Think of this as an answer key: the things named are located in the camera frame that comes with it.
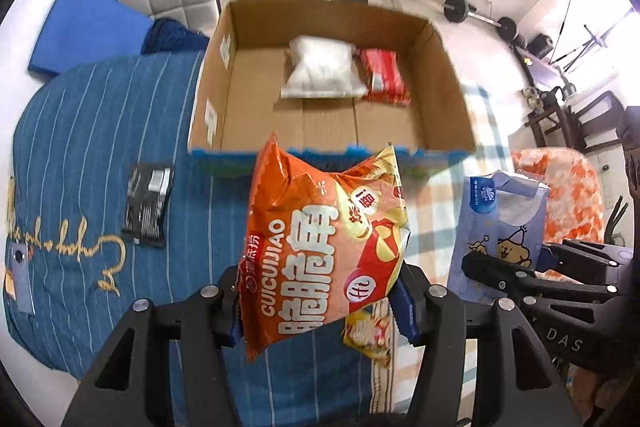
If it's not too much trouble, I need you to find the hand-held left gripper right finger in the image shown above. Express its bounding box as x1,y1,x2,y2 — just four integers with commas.
391,265,584,427

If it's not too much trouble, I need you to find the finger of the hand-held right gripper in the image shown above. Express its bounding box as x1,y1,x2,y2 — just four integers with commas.
541,239,640,269
461,251,623,310

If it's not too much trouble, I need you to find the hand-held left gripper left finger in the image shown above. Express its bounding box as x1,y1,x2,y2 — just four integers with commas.
61,265,251,427

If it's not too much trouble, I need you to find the blue cartoon tissue pack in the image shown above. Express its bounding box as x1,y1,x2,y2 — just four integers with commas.
446,171,552,309

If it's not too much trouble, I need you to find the orange snack bag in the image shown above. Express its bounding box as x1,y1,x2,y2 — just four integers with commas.
241,132,412,369

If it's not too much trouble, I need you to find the cardboard box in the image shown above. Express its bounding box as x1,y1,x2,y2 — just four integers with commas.
187,0,479,178

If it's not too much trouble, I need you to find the red soft packet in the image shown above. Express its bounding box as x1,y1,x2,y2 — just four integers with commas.
355,47,412,107

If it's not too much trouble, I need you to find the white soft packet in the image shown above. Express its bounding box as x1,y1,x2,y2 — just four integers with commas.
280,35,369,100

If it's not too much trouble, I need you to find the orange white patterned pillow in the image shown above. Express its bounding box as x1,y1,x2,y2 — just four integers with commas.
510,146,607,282

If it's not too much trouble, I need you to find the plaid blanket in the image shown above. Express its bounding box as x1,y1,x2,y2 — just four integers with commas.
369,82,518,414

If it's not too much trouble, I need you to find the black wooden chair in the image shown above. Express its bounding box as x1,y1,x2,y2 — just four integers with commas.
564,90,640,154

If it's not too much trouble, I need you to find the black packet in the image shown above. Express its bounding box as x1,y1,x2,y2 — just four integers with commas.
121,163,175,249

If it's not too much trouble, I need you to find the black speaker box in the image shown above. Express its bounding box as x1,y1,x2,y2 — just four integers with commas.
529,34,555,58

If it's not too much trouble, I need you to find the black tripod stand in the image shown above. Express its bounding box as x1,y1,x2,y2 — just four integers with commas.
549,0,627,74

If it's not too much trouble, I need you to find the blue striped quilt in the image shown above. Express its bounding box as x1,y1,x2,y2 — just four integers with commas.
4,51,401,427

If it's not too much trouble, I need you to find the barbell with black plates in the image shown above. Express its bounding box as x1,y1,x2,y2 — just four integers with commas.
443,0,519,43

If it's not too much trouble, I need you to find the dark blue cloth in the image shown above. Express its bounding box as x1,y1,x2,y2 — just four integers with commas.
141,17,211,56

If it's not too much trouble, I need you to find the blue foam mat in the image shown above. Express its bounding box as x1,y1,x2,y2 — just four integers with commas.
27,0,155,82

